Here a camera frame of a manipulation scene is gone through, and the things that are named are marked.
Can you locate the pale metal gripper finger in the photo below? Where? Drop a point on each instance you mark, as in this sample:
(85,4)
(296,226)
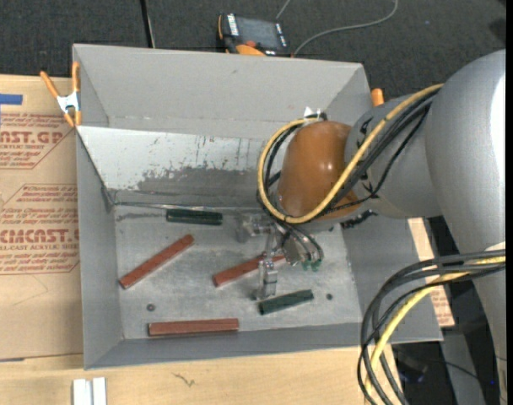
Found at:
(244,230)
(268,281)

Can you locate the dark green flat block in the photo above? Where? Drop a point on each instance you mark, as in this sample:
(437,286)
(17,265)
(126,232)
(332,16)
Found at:
(194,217)
(286,302)

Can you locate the red-brown flat block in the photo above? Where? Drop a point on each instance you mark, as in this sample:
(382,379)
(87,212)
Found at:
(193,327)
(235,272)
(155,262)

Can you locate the grey metal bin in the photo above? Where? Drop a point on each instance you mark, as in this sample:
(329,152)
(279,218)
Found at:
(197,99)

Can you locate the brown cardboard board red print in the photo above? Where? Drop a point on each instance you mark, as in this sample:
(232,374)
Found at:
(37,226)

